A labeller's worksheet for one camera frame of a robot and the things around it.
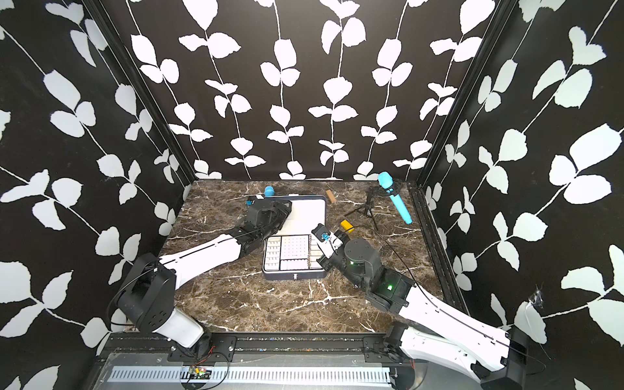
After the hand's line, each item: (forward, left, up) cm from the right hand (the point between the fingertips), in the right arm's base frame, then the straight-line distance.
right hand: (313, 228), depth 66 cm
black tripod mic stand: (+25, -23, -11) cm, 36 cm away
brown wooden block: (+39, -6, -30) cm, 49 cm away
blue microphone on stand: (+25, -25, -6) cm, 36 cm away
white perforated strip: (-31, +19, -31) cm, 48 cm away
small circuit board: (-31, +35, -31) cm, 56 cm away
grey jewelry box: (+6, +9, -24) cm, 26 cm away
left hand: (+18, +8, -10) cm, 22 cm away
